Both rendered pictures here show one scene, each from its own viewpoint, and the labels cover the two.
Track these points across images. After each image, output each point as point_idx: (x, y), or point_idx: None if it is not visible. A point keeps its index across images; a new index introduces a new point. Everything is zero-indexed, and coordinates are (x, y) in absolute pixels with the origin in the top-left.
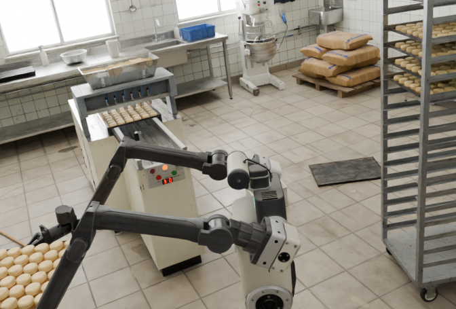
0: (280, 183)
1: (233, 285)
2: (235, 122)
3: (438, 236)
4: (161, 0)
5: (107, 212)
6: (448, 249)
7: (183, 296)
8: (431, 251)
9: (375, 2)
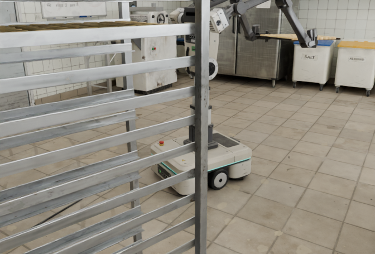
0: (191, 7)
1: (333, 241)
2: None
3: (115, 218)
4: None
5: None
6: (103, 244)
7: (359, 219)
8: (123, 233)
9: None
